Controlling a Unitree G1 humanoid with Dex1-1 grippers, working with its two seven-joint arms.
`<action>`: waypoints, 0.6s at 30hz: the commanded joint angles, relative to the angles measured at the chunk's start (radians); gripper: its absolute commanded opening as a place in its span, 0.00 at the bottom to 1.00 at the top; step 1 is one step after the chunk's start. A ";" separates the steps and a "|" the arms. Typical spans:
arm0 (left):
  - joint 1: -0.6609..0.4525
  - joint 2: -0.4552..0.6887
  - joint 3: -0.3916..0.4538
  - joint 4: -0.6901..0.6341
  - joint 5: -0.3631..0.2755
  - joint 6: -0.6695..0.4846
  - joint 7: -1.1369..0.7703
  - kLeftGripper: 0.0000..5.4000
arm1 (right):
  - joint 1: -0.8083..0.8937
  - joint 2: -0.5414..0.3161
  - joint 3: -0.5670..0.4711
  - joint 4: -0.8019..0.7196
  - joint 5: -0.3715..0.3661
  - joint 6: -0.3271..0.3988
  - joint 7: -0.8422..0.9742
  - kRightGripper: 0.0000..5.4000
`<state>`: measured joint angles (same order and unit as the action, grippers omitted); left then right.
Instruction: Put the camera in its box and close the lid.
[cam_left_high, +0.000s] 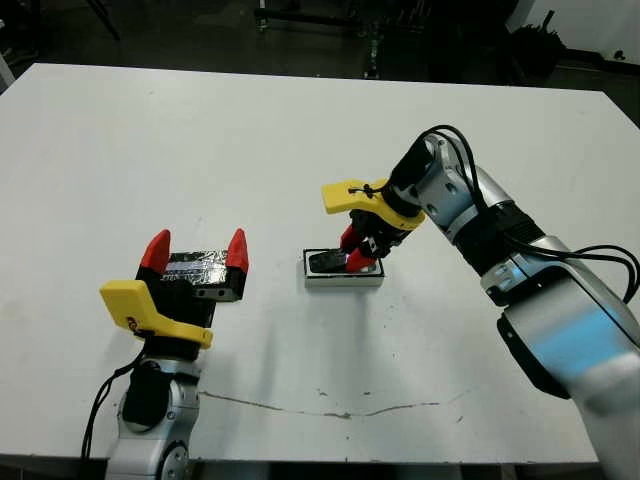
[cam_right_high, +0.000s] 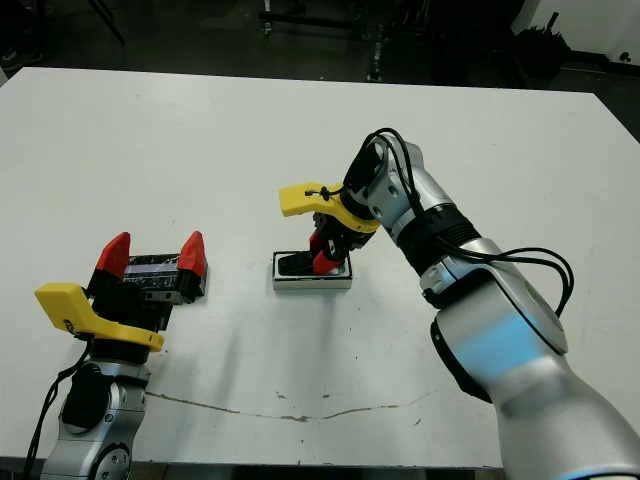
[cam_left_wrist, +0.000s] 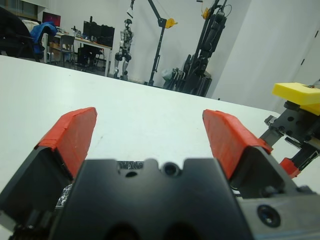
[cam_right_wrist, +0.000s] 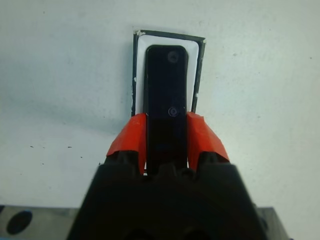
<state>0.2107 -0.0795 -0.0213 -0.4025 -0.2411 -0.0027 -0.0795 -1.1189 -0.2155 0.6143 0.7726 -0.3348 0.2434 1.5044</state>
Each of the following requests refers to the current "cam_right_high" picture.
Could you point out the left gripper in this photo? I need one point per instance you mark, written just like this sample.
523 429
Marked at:
120 320

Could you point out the white camera box base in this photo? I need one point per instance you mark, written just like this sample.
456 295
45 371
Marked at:
310 286

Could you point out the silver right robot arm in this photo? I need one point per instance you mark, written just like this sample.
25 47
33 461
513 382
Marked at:
500 340

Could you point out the black tripod leg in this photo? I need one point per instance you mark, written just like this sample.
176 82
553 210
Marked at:
107 22

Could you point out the black folded equipment pile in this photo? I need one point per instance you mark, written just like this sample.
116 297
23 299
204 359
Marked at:
542 47

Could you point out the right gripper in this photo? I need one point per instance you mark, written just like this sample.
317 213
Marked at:
300 197

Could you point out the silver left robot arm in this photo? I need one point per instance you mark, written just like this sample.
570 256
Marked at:
95 435

